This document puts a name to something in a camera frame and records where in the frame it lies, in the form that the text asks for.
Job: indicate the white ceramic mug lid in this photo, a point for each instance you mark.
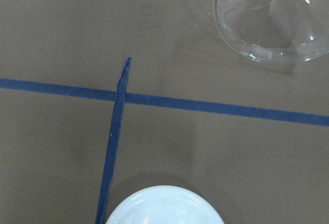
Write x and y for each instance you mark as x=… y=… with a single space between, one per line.
x=164 y=204

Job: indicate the clear glass funnel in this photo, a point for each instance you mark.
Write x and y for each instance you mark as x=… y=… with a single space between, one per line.
x=278 y=31

